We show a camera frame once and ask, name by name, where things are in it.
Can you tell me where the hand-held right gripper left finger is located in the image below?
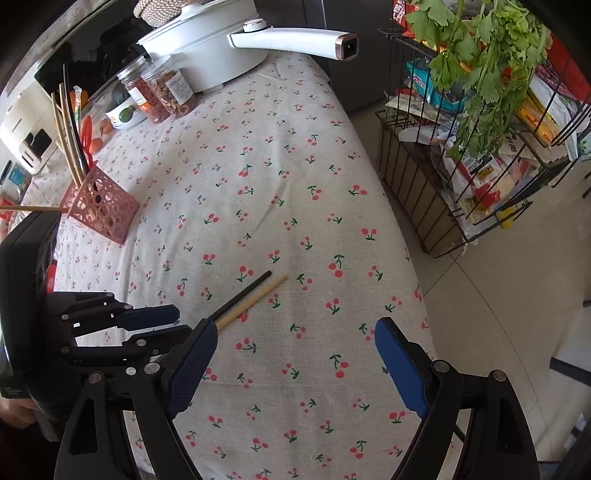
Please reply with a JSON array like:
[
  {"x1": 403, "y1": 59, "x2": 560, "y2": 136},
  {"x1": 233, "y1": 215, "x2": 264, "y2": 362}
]
[{"x1": 53, "y1": 318, "x2": 219, "y2": 480}]

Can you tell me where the pink perforated plastic basket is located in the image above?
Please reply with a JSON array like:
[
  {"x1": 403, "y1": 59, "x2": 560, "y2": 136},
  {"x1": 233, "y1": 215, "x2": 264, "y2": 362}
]
[{"x1": 68, "y1": 165, "x2": 140, "y2": 245}]

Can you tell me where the yellow snack packet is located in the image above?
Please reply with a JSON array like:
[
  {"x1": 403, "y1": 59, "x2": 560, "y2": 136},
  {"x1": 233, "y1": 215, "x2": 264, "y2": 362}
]
[{"x1": 522, "y1": 99, "x2": 560, "y2": 140}]

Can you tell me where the red utensil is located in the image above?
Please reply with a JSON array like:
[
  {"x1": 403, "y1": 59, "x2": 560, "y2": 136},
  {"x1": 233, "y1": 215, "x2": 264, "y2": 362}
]
[{"x1": 79, "y1": 115, "x2": 95, "y2": 167}]

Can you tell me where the large red plastic bag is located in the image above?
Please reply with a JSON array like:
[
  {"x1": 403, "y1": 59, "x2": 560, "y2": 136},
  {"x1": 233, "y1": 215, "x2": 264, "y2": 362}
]
[{"x1": 540, "y1": 32, "x2": 591, "y2": 97}]

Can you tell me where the red and white snack packet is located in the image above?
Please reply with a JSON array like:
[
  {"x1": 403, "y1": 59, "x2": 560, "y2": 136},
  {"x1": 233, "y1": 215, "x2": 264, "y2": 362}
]
[{"x1": 443, "y1": 148, "x2": 522, "y2": 210}]

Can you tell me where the woven lidded basket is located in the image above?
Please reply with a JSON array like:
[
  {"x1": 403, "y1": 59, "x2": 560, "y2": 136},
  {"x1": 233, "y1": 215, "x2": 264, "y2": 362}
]
[{"x1": 134, "y1": 0, "x2": 185, "y2": 26}]

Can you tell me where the bunch of leafy greens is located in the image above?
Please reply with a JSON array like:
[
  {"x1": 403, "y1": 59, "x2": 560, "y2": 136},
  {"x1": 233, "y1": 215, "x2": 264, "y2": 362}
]
[{"x1": 404, "y1": 0, "x2": 550, "y2": 160}]

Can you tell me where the grey refrigerator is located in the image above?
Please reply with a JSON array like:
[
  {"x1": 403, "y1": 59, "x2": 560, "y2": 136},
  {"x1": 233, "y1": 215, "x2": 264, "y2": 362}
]
[{"x1": 300, "y1": 0, "x2": 393, "y2": 116}]

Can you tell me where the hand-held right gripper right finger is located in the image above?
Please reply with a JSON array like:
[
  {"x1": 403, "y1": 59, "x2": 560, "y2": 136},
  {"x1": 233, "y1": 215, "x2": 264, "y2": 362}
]
[{"x1": 374, "y1": 317, "x2": 541, "y2": 480}]

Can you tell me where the cream air fryer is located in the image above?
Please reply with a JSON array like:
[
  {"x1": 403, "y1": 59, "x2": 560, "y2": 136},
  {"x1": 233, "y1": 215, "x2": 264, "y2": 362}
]
[{"x1": 0, "y1": 83, "x2": 61, "y2": 174}]

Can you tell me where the black chopstick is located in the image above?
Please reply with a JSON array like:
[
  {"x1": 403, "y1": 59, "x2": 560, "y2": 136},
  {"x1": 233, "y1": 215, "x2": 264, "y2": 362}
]
[
  {"x1": 62, "y1": 64, "x2": 93, "y2": 174},
  {"x1": 208, "y1": 271, "x2": 272, "y2": 321}
]

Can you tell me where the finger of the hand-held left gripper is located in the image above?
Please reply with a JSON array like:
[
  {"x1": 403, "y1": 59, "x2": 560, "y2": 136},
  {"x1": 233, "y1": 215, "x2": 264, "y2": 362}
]
[
  {"x1": 62, "y1": 325, "x2": 192, "y2": 370},
  {"x1": 53, "y1": 292, "x2": 181, "y2": 337}
]

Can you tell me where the black wire rack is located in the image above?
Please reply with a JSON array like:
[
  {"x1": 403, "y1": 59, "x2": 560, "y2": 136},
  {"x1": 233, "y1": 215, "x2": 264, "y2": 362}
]
[{"x1": 375, "y1": 28, "x2": 591, "y2": 259}]

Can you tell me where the white electric pot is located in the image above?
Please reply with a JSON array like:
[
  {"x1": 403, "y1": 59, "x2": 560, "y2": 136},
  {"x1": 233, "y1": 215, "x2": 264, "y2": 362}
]
[{"x1": 137, "y1": 0, "x2": 358, "y2": 90}]

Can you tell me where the blue and white snack packet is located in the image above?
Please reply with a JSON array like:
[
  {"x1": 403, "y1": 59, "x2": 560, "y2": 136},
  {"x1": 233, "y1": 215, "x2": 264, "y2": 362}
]
[{"x1": 406, "y1": 60, "x2": 476, "y2": 114}]

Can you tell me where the plastic jar of dried slices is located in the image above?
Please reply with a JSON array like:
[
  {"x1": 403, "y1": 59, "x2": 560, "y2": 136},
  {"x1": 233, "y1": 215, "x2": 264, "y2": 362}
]
[{"x1": 141, "y1": 58, "x2": 200, "y2": 117}]

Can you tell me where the plastic jar of red berries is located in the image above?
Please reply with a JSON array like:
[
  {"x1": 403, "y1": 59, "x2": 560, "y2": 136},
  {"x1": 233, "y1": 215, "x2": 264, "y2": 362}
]
[{"x1": 116, "y1": 54, "x2": 171, "y2": 124}]

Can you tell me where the glass canister with blue label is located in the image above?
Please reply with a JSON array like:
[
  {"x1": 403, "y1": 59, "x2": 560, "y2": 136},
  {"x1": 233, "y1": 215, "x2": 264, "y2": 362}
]
[{"x1": 8, "y1": 161, "x2": 34, "y2": 191}]

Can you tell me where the black and white microwave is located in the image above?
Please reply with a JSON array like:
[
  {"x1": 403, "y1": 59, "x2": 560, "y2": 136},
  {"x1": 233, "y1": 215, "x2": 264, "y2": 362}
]
[{"x1": 34, "y1": 14, "x2": 153, "y2": 100}]

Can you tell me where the cherry print tablecloth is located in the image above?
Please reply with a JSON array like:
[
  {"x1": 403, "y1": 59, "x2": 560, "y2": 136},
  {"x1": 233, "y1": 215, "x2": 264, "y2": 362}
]
[{"x1": 28, "y1": 46, "x2": 439, "y2": 480}]

